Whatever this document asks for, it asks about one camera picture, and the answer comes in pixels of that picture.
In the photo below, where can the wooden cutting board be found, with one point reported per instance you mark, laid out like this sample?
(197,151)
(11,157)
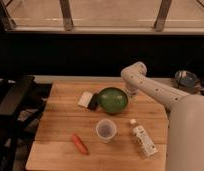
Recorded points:
(54,150)

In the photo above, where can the clear plastic cup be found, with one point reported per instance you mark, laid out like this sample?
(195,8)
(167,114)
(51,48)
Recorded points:
(106,130)

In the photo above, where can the translucent cylindrical end effector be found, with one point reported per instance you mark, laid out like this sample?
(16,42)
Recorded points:
(131,91)

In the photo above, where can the round metal tin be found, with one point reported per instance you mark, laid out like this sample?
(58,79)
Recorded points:
(186,79)

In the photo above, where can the green ceramic bowl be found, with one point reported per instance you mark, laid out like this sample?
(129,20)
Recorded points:
(112,100)

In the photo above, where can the black folded stand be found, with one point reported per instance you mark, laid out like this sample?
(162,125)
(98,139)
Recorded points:
(20,105)

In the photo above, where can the orange carrot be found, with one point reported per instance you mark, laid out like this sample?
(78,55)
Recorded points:
(79,144)

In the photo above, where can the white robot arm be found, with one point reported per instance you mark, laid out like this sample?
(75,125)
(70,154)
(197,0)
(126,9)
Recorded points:
(185,141)

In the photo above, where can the white labelled bottle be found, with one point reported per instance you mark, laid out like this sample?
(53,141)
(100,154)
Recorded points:
(146,143)

